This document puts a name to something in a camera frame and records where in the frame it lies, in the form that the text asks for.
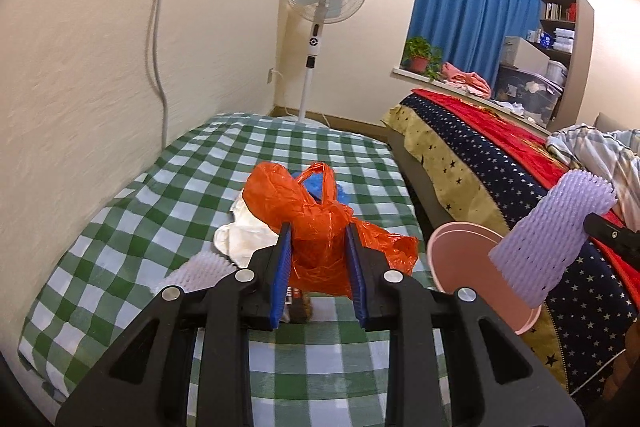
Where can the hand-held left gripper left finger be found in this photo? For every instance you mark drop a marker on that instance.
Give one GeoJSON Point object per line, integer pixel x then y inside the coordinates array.
{"type": "Point", "coordinates": [279, 279]}

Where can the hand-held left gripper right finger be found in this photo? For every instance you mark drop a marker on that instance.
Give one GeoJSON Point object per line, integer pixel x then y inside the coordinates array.
{"type": "Point", "coordinates": [356, 279]}

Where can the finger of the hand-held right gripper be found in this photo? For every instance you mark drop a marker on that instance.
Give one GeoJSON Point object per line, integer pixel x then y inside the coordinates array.
{"type": "Point", "coordinates": [612, 234]}

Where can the black snack packet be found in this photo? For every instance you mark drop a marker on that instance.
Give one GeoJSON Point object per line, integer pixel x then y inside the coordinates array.
{"type": "Point", "coordinates": [300, 307]}

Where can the orange plastic bag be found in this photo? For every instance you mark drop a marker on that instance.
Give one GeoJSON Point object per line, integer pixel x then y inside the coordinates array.
{"type": "Point", "coordinates": [312, 227]}

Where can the purple foam net sleeve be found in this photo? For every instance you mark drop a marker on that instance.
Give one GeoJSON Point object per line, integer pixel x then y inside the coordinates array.
{"type": "Point", "coordinates": [545, 237]}

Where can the pink plastic bin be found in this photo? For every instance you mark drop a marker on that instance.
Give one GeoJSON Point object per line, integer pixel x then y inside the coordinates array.
{"type": "Point", "coordinates": [457, 257]}

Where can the white crumpled cloth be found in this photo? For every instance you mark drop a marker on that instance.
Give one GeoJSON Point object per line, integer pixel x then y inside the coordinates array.
{"type": "Point", "coordinates": [245, 232]}

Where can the white foam net sleeve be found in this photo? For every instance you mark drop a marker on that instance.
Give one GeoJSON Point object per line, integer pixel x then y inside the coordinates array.
{"type": "Point", "coordinates": [197, 271]}

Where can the striped blue-white cloth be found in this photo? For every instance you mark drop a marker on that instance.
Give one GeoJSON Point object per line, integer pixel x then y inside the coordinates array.
{"type": "Point", "coordinates": [595, 147]}

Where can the green checkered bed sheet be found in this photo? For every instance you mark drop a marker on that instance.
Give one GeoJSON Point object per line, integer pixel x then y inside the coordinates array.
{"type": "Point", "coordinates": [165, 187]}

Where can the navy star-patterned blanket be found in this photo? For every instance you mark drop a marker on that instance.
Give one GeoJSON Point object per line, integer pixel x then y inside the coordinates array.
{"type": "Point", "coordinates": [480, 147]}

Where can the clear plastic storage box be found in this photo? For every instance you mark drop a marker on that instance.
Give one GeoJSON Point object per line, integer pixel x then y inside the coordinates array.
{"type": "Point", "coordinates": [525, 94]}

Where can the white lidded container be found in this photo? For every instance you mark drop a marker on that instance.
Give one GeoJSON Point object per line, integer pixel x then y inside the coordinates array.
{"type": "Point", "coordinates": [556, 72]}

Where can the pink cloth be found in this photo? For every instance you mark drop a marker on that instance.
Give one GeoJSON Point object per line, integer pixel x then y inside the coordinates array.
{"type": "Point", "coordinates": [465, 79]}

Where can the wooden bookshelf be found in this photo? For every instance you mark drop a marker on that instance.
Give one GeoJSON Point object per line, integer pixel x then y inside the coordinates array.
{"type": "Point", "coordinates": [562, 24]}

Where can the potted green plant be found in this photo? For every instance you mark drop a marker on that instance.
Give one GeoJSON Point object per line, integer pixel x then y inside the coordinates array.
{"type": "Point", "coordinates": [420, 52]}

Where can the blue curtain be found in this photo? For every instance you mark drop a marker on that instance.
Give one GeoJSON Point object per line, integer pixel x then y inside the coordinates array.
{"type": "Point", "coordinates": [465, 2]}

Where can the white wall socket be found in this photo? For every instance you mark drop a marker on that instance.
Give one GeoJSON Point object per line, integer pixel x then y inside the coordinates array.
{"type": "Point", "coordinates": [272, 75]}

